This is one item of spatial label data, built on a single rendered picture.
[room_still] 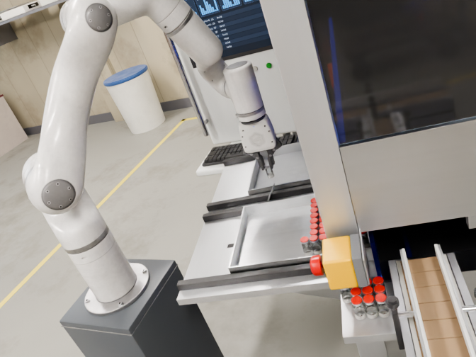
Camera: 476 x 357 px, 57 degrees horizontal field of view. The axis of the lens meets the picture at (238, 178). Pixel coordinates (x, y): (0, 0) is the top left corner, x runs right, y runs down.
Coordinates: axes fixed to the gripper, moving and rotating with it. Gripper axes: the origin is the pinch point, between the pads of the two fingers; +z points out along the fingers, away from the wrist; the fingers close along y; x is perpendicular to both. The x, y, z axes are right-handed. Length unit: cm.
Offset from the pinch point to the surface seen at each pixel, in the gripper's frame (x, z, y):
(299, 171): 4.2, 8.0, 8.4
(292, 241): -30.4, 8.1, 8.1
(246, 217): -16.9, 7.8, -6.2
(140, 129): 319, 94, -211
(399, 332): -65, 3, 30
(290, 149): 18.5, 6.5, 5.2
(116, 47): 384, 9, -232
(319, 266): -55, -4, 17
